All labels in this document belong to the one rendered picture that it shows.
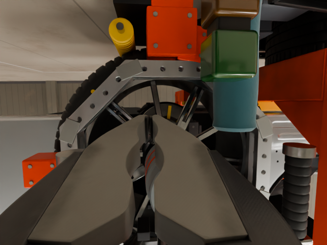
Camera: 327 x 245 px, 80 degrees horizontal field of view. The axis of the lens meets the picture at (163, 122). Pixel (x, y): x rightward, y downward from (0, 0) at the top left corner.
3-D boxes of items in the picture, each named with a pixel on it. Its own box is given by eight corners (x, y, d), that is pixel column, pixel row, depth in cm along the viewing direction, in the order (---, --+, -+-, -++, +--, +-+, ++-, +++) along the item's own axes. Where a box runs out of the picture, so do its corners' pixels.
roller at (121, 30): (120, 47, 72) (120, 63, 73) (106, 11, 43) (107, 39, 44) (136, 48, 73) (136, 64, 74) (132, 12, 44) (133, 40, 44)
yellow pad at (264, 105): (243, 100, 111) (243, 110, 111) (257, 100, 97) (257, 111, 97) (266, 100, 112) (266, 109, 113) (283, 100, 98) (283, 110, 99)
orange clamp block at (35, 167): (72, 151, 55) (37, 152, 54) (60, 159, 47) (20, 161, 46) (73, 175, 55) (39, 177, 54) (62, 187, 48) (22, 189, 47)
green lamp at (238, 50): (199, 41, 20) (198, 82, 20) (213, 26, 16) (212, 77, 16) (237, 42, 20) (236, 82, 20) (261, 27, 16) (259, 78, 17)
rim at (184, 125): (71, 147, 78) (163, 223, 86) (42, 166, 55) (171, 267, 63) (157, 54, 78) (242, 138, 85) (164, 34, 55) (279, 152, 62)
